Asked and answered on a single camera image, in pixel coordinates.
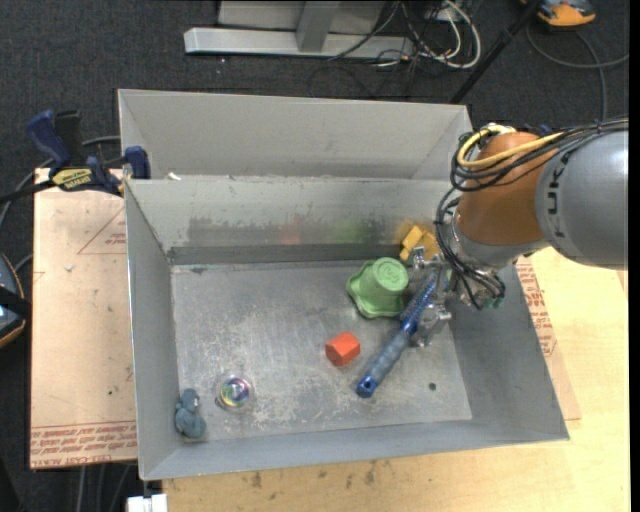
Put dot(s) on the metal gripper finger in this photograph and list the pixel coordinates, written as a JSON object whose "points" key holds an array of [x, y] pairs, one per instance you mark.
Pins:
{"points": [[432, 325], [427, 262]]}

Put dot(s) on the yellow plastic toy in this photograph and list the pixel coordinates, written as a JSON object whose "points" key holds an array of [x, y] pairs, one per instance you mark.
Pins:
{"points": [[414, 239]]}

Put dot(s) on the green plastic cup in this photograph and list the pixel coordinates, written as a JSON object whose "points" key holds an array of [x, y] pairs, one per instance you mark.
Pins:
{"points": [[382, 290]]}

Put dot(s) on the blue bottle brush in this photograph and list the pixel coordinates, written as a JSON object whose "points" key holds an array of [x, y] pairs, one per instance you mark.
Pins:
{"points": [[387, 355]]}

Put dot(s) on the orange-red block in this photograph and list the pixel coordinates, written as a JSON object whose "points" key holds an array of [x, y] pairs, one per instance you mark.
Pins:
{"points": [[342, 348]]}

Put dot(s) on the grey metal bin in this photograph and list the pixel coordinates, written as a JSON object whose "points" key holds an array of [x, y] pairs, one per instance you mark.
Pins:
{"points": [[280, 340]]}

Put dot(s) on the clear iridescent ball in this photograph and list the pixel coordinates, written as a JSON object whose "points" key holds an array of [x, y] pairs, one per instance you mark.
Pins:
{"points": [[234, 392]]}

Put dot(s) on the grey-blue toy animal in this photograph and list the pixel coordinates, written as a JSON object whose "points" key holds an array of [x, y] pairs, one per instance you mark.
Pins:
{"points": [[190, 417]]}

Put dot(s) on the brown cardboard board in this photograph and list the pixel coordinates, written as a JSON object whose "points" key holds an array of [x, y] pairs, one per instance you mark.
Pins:
{"points": [[80, 310]]}

